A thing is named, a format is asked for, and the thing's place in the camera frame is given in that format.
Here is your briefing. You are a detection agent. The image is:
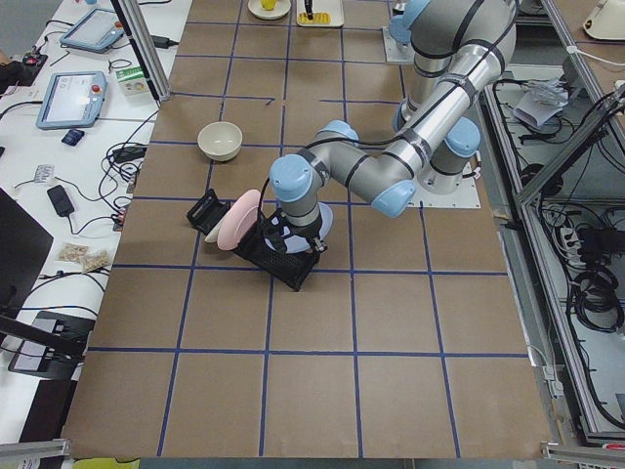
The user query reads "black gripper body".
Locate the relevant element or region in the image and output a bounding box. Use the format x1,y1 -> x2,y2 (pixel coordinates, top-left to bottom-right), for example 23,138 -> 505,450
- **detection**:
262,210 -> 313,253

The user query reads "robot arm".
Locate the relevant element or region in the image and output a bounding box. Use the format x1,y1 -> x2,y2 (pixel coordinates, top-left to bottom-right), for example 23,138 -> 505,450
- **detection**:
389,0 -> 430,46
260,1 -> 520,253

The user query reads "pink plate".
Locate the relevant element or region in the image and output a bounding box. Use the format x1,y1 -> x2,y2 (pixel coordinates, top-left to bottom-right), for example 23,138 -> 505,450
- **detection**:
217,189 -> 261,250

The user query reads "white plate with lemon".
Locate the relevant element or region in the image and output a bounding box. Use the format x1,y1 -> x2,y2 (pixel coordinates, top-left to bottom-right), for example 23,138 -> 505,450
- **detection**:
247,0 -> 291,21

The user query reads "black dish rack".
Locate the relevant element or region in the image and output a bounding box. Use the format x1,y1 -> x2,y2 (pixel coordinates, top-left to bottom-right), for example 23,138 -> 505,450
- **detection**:
187,190 -> 320,290

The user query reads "white ceramic bowl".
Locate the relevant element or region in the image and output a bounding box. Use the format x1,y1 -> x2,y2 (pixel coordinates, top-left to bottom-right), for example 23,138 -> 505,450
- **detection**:
197,121 -> 243,162

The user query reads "green white box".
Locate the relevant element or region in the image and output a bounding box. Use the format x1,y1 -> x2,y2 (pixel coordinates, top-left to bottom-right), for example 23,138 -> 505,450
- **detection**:
115,66 -> 149,96

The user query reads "black smartphone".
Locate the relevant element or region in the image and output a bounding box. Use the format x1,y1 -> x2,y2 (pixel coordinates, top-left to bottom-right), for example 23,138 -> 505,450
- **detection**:
47,185 -> 74,217

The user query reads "yellow lemon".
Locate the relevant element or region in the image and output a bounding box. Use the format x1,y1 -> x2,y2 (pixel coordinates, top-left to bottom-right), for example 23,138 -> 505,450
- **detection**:
261,0 -> 277,12

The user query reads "near teach pendant tablet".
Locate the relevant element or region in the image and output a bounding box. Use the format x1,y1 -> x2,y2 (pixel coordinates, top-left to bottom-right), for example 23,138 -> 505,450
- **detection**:
36,71 -> 107,130

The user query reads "teach pendant tablet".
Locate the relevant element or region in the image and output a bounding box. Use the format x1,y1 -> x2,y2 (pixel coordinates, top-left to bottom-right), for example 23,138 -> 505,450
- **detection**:
36,71 -> 107,130
60,8 -> 124,54

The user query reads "black monitor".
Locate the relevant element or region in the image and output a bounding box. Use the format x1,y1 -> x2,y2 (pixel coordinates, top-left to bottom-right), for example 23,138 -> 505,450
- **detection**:
0,190 -> 53,319

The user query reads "far teach pendant tablet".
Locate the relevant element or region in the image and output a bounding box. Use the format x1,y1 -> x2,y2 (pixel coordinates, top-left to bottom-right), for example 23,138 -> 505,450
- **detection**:
60,8 -> 124,54

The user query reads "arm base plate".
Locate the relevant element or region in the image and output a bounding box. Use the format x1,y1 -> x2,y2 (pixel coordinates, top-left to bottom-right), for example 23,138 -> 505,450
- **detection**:
410,162 -> 481,209
382,26 -> 414,64

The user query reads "aluminium frame post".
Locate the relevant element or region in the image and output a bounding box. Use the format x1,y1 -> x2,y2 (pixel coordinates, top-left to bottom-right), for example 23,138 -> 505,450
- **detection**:
110,0 -> 171,103

